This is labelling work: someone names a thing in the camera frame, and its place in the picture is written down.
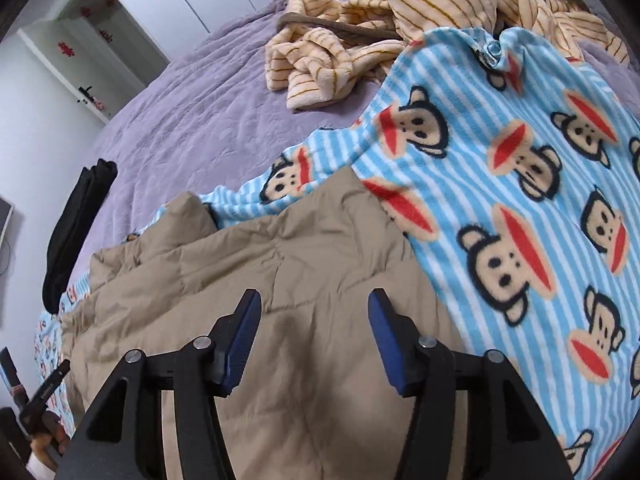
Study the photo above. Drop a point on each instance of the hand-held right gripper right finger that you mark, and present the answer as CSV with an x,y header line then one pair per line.
x,y
387,345

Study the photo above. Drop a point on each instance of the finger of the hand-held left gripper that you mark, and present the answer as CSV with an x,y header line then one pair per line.
x,y
10,367
60,371

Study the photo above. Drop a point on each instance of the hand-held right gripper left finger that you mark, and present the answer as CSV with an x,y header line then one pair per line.
x,y
242,345

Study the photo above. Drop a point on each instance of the beige puffer jacket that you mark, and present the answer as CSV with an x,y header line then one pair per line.
x,y
300,270

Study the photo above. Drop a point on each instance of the person's left hand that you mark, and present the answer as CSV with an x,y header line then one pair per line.
x,y
52,435

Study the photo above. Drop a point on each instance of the black folded pants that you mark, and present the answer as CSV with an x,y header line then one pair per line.
x,y
70,230

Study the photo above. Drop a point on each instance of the blue striped monkey print blanket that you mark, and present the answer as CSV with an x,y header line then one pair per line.
x,y
500,185

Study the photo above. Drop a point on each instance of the purple bedspread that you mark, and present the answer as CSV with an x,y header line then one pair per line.
x,y
200,110

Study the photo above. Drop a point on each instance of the white room door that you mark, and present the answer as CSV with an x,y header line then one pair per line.
x,y
60,75

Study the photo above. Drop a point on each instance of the red paper door decoration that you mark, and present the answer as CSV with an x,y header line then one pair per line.
x,y
84,10
63,48
103,35

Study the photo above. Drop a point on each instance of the wall television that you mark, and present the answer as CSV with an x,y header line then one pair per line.
x,y
5,235

